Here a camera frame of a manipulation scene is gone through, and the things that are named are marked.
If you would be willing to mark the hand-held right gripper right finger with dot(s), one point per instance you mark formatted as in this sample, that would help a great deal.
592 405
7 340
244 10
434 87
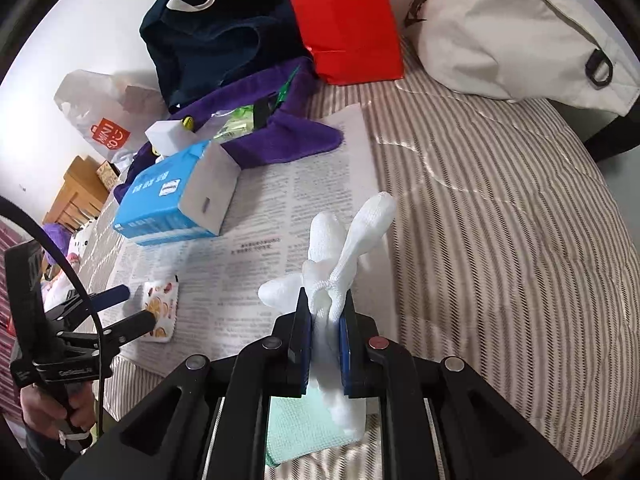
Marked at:
346 355

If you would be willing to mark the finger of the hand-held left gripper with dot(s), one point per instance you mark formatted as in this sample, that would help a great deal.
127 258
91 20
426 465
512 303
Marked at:
135 321
112 295

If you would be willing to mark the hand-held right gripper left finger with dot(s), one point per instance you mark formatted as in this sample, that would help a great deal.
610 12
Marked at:
300 350

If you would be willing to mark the fruit print snack packet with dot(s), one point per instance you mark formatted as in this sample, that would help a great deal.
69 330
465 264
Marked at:
162 310

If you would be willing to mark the white knotted gauze cloth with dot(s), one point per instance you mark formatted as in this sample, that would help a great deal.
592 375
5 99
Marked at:
330 240

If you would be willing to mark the person's left hand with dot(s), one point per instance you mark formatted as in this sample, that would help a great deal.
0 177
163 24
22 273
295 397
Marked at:
40 410

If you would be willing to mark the white dotted pillow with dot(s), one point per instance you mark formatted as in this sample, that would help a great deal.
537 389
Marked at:
89 235

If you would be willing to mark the red striped shirt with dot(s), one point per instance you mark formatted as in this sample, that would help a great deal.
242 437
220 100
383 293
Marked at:
7 360

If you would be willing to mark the light green cloth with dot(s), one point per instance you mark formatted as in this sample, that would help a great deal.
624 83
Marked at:
295 430

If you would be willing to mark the blue tissue pack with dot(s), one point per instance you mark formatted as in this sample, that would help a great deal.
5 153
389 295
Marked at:
150 210

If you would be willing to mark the wooden bed headboard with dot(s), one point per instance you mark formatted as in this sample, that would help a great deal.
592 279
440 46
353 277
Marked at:
75 190

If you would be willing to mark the illustrated cardboard box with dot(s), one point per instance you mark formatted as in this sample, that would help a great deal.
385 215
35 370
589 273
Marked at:
107 171

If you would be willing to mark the newspaper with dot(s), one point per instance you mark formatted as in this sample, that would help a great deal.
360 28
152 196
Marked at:
300 195

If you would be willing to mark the small white box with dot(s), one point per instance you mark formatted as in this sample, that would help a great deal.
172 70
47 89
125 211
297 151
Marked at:
165 135

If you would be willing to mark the yellow black wristband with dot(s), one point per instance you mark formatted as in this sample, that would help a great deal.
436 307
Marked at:
188 123

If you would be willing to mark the white plastic shopping bag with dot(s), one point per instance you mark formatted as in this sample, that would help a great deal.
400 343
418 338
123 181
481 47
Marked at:
90 105

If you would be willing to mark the purple towel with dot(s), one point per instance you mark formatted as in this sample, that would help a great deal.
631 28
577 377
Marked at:
290 145

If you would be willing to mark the translucent light green packet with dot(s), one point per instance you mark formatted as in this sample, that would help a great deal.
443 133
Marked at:
232 122

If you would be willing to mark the navy tote bag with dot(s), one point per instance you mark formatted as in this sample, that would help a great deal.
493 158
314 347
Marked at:
210 45

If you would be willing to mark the red paper bag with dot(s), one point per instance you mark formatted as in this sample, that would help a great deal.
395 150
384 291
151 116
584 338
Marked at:
345 20

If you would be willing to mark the beige backpack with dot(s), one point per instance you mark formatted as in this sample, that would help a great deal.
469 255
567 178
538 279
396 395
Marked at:
500 35

